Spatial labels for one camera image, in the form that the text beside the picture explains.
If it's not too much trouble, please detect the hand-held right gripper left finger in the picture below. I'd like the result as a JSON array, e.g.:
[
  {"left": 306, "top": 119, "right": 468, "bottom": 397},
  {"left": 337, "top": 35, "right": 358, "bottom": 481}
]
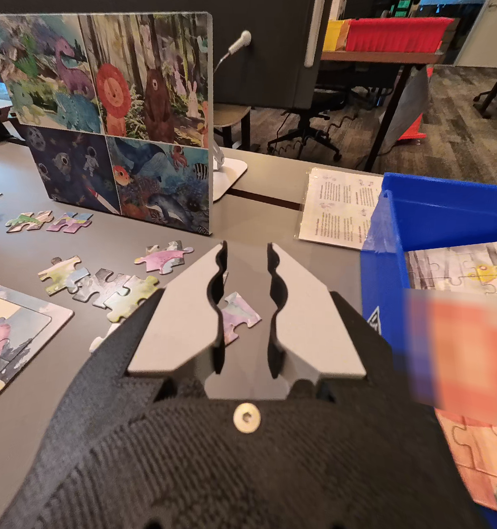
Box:
[{"left": 126, "top": 241, "right": 229, "bottom": 399}]

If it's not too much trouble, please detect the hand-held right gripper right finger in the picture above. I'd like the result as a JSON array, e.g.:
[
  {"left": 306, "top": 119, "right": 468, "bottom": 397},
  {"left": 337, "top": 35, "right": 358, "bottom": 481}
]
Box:
[{"left": 267, "top": 242, "right": 368, "bottom": 399}]

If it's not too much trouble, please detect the white jigsaw puzzle board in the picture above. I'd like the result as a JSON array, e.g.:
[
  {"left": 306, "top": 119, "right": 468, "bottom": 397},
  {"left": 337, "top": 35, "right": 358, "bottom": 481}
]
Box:
[{"left": 0, "top": 279, "right": 75, "bottom": 410}]

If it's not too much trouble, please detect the green tail brown puzzle piece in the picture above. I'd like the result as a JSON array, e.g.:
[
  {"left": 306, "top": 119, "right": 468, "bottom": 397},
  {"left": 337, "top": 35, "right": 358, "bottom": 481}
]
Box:
[{"left": 6, "top": 211, "right": 54, "bottom": 232}]

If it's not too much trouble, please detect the yellow green puzzle piece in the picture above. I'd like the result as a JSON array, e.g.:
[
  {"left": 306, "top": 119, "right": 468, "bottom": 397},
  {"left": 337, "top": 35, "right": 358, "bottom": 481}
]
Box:
[{"left": 104, "top": 275, "right": 160, "bottom": 323}]

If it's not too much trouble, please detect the light blue loose puzzle piece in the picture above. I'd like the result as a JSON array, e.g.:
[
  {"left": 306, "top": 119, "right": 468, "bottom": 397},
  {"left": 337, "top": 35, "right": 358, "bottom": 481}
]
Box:
[{"left": 222, "top": 291, "right": 262, "bottom": 346}]

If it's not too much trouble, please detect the pink grey puzzle piece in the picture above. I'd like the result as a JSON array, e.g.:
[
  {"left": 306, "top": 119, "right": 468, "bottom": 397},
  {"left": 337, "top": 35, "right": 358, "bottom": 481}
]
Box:
[{"left": 134, "top": 241, "right": 195, "bottom": 274}]

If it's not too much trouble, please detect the grey white puzzle piece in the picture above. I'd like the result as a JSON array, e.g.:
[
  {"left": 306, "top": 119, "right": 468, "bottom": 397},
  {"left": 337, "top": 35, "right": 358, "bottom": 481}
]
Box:
[{"left": 89, "top": 324, "right": 121, "bottom": 353}]

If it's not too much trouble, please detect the grey brown puzzle piece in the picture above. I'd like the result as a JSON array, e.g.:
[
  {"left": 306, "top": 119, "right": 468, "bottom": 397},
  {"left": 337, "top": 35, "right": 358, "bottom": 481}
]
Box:
[{"left": 73, "top": 269, "right": 131, "bottom": 308}]

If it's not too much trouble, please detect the green blue white puzzle piece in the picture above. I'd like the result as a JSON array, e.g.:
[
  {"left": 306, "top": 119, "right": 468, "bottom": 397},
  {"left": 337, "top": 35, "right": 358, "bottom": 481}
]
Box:
[{"left": 38, "top": 255, "right": 91, "bottom": 296}]

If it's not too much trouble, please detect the paper in plastic sleeve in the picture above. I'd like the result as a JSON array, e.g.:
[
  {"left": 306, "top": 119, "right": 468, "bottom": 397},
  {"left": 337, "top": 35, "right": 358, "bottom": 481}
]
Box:
[{"left": 294, "top": 167, "right": 385, "bottom": 250}]

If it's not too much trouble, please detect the blue purple yellow puzzle piece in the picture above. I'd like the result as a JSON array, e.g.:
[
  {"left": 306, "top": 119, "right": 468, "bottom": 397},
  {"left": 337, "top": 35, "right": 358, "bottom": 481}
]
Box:
[{"left": 46, "top": 212, "right": 94, "bottom": 233}]

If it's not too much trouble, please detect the white gooseneck stand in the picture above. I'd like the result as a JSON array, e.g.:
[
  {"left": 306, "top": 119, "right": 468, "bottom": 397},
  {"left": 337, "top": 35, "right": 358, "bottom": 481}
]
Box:
[{"left": 212, "top": 30, "right": 252, "bottom": 203}]

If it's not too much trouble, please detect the blue box with tag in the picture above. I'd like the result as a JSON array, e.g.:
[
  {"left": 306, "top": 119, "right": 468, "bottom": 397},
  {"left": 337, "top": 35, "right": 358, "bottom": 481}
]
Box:
[{"left": 360, "top": 173, "right": 497, "bottom": 529}]

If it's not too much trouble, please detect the black office chair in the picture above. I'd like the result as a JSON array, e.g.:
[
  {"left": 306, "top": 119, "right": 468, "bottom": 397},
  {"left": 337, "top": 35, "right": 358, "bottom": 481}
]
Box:
[{"left": 267, "top": 89, "right": 344, "bottom": 163}]

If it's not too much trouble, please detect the space ocean print puzzle box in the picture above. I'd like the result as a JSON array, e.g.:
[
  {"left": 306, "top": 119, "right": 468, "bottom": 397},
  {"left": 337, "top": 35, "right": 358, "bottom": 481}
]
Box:
[{"left": 0, "top": 12, "right": 213, "bottom": 236}]

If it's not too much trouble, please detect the brown chair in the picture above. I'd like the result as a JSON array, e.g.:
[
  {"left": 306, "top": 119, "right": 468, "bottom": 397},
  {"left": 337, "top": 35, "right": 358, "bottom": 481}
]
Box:
[{"left": 213, "top": 103, "right": 252, "bottom": 151}]

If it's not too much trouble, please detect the orange floor object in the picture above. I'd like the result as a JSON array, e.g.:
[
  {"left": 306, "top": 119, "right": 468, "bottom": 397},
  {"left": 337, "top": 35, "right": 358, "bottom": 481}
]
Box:
[{"left": 397, "top": 65, "right": 433, "bottom": 143}]

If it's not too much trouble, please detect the grey sheet panel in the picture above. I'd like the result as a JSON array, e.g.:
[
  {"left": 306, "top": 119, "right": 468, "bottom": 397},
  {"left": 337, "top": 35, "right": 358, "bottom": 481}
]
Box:
[{"left": 379, "top": 66, "right": 432, "bottom": 143}]

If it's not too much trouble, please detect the wooden table with black legs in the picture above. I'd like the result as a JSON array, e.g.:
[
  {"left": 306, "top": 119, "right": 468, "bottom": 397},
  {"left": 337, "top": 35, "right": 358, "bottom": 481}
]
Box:
[{"left": 321, "top": 50, "right": 445, "bottom": 172}]

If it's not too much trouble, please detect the black room divider panel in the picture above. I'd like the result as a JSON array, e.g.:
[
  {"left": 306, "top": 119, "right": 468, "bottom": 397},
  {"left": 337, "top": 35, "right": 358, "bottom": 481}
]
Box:
[{"left": 0, "top": 0, "right": 328, "bottom": 110}]

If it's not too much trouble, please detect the small yellow plastic bin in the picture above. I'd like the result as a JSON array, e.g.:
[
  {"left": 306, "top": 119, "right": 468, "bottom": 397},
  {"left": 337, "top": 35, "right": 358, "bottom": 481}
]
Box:
[{"left": 323, "top": 18, "right": 352, "bottom": 52}]

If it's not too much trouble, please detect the black swivel chair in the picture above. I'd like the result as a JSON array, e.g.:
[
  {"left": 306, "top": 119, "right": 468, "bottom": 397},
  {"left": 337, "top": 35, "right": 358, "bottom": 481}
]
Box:
[{"left": 474, "top": 39, "right": 497, "bottom": 120}]

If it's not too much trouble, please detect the red plastic bin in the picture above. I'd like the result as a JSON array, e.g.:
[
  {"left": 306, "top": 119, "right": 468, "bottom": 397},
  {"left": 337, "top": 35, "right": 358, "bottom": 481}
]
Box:
[{"left": 345, "top": 17, "right": 456, "bottom": 53}]

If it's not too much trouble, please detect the white door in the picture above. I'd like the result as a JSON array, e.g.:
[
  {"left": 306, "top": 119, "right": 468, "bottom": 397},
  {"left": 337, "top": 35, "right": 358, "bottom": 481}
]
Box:
[{"left": 455, "top": 0, "right": 497, "bottom": 69}]

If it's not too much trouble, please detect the black coiled cable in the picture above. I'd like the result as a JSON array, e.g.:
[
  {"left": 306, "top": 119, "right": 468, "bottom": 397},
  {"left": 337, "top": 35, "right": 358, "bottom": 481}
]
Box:
[{"left": 275, "top": 111, "right": 358, "bottom": 157}]

